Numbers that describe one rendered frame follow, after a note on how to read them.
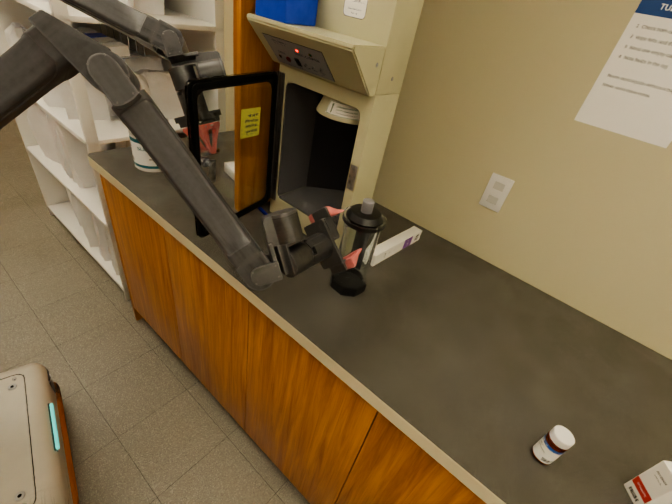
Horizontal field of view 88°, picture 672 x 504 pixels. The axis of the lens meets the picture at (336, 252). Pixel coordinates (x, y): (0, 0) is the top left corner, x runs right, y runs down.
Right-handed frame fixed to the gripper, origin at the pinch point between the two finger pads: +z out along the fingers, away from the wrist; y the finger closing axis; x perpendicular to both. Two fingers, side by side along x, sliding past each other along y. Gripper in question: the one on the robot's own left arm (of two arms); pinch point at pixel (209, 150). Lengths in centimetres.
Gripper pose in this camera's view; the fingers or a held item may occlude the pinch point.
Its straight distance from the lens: 100.4
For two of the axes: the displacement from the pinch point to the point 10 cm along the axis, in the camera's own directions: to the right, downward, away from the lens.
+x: -4.8, 4.5, -7.5
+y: -8.6, -0.5, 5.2
